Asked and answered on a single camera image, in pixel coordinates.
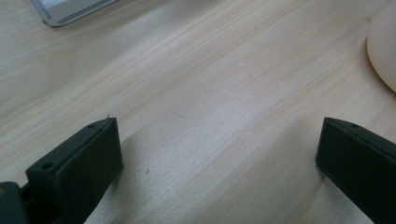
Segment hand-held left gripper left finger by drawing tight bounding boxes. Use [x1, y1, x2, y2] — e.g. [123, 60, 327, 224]
[20, 117, 124, 224]

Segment clear plastic container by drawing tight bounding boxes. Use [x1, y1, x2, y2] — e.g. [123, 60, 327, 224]
[27, 0, 120, 28]

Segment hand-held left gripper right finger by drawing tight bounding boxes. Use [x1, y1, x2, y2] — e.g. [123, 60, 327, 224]
[315, 117, 396, 224]

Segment cream round object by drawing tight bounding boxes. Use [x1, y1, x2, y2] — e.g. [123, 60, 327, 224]
[366, 2, 396, 93]

